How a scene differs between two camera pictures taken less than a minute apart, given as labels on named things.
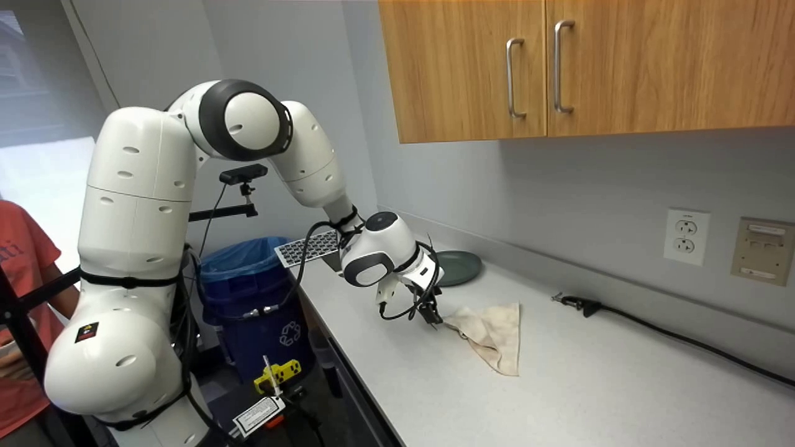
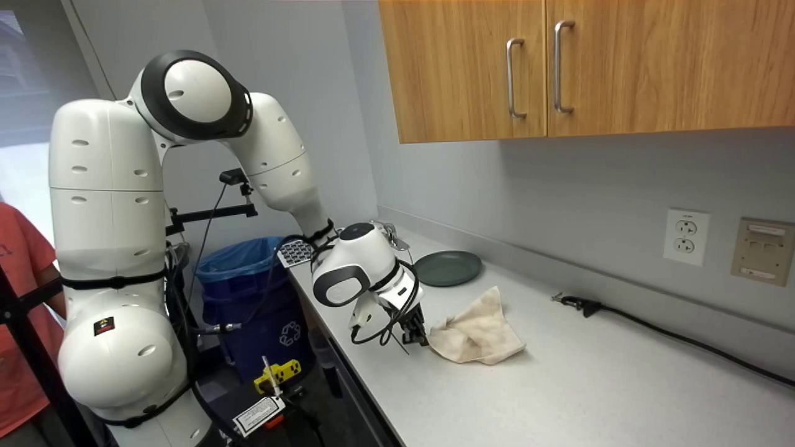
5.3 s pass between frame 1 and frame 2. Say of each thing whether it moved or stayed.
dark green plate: stayed
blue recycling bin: stayed
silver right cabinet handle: stayed
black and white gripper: moved
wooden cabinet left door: stayed
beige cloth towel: moved
